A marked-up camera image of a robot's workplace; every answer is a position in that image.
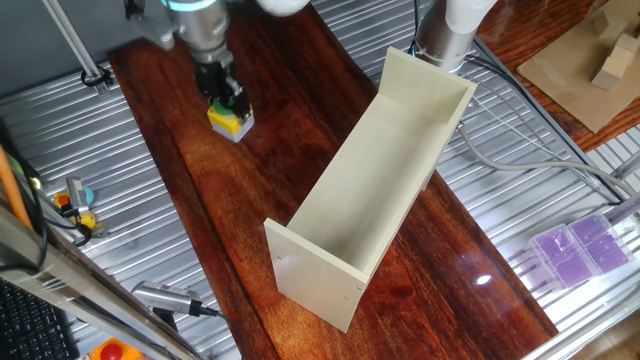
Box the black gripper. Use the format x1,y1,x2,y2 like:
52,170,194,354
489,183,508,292
193,58,253,123

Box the yellow box green push button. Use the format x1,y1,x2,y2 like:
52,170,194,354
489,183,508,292
207,97,255,144

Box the beige wooden shelf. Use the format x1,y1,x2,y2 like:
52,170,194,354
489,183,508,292
263,46,478,334

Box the glossy red-brown wooden board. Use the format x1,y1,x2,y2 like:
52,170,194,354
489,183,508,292
107,0,560,360

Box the black pole clamp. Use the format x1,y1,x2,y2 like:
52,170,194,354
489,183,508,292
79,64,115,89

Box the aluminium profile pole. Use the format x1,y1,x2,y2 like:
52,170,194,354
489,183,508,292
42,0,111,96

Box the orange tube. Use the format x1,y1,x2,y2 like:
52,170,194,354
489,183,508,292
0,144,34,232

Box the orange emergency stop box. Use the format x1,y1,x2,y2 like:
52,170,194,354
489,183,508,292
87,337,146,360

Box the black keyboard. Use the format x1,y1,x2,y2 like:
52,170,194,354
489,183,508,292
0,279,81,360

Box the brown cardboard sheet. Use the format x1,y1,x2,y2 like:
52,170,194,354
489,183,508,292
516,0,640,134

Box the clear box purple contents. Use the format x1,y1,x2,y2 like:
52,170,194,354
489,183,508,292
568,213,637,275
528,223,599,291

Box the light wooden block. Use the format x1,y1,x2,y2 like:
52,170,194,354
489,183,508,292
591,49,635,92
592,8,626,41
613,32,640,64

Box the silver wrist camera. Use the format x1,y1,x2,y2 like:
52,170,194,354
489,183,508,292
124,0,177,51

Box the black camera cable with plug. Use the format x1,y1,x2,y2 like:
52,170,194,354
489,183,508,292
123,0,147,22

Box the silver black clamp bracket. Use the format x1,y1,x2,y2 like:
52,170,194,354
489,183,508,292
64,176,109,240

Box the silver ribbed camera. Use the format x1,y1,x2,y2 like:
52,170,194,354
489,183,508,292
130,279,204,317

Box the black camera lead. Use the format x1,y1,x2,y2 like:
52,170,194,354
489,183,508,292
198,305,248,360

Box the silver frame bar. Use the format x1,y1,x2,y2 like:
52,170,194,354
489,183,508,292
0,199,206,360

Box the thick grey cable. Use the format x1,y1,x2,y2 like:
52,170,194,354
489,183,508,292
457,122,640,200

